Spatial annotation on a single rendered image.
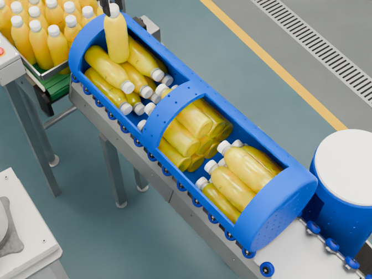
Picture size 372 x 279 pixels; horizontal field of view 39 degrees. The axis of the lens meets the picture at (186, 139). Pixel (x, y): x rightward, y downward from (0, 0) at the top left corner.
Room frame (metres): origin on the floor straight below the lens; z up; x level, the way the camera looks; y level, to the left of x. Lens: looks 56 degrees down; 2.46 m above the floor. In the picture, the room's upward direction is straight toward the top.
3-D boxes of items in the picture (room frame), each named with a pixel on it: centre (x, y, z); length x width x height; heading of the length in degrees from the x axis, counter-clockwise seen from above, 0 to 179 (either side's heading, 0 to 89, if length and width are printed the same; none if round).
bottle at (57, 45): (1.38, 0.47, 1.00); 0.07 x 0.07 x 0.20
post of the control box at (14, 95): (1.31, 0.68, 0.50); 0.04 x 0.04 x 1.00; 41
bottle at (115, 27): (1.22, 0.22, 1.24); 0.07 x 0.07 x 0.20
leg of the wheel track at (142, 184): (1.34, 0.23, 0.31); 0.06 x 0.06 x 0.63; 41
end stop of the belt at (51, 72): (1.40, 0.38, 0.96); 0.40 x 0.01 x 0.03; 131
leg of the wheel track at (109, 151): (1.25, 0.33, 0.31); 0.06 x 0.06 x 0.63; 41
